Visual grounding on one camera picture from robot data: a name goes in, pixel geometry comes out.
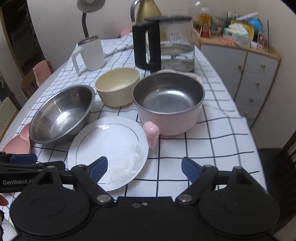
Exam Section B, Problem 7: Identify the blue globe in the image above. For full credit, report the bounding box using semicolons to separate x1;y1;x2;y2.
247;18;263;35

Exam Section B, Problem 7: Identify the gold thermos jug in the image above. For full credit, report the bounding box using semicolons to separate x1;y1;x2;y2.
130;0;162;24

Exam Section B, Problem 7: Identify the grey drawer cabinet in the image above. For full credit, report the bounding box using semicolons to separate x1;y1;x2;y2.
199;37;281;127

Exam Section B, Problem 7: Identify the wooden chair with pink towel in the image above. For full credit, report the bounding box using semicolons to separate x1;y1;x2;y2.
21;60;54;99

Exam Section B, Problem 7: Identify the dark wooden chair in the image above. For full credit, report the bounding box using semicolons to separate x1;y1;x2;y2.
258;135;295;233

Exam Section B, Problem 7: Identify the grey desk lamp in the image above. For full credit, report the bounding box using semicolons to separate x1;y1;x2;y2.
77;0;105;38

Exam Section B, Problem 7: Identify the tissue pack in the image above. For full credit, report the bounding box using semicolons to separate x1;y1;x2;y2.
223;24;251;48

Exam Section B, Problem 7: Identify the cream plastic bowl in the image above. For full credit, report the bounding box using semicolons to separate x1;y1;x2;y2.
95;68;140;108

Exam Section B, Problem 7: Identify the yellow cushion chair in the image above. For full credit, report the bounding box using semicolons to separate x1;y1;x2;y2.
0;97;19;140

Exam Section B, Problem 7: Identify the white floral porcelain plate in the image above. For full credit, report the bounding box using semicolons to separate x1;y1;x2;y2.
67;116;149;191

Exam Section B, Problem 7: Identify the checkered white tablecloth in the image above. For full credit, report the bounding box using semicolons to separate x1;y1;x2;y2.
0;32;267;241

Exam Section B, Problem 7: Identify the pink pot with handle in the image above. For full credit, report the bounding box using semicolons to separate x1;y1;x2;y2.
132;70;205;148

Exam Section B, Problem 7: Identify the orange bottle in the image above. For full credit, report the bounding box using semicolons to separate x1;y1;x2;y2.
199;7;211;38

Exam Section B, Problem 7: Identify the white mug with handle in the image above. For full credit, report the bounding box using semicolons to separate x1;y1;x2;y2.
71;36;105;74

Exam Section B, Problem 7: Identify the glass electric kettle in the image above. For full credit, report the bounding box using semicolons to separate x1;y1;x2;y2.
132;16;195;73

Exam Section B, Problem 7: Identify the stainless steel bowl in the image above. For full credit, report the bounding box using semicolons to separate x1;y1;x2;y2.
29;85;95;145

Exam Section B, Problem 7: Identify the person's hand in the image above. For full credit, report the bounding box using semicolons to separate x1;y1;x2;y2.
0;194;9;206

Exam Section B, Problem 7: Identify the pink bear-shaped plate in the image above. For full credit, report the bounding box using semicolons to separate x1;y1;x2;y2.
2;123;31;154

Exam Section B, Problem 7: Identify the pink cloth on table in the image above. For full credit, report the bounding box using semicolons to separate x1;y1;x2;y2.
118;29;132;38

